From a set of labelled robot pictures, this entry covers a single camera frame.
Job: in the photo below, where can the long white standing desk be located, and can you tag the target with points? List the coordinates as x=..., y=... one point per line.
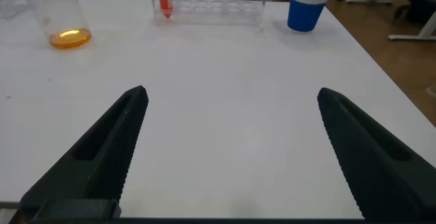
x=405, y=37

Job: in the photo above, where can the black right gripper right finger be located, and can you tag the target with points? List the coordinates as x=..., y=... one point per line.
x=374, y=169

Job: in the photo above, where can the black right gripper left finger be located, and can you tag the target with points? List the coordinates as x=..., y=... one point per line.
x=102, y=156

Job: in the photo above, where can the blue sleeved white paper cup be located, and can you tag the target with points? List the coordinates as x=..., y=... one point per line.
x=306, y=15

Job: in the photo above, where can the clear glass beaker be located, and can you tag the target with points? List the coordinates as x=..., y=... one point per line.
x=69, y=38

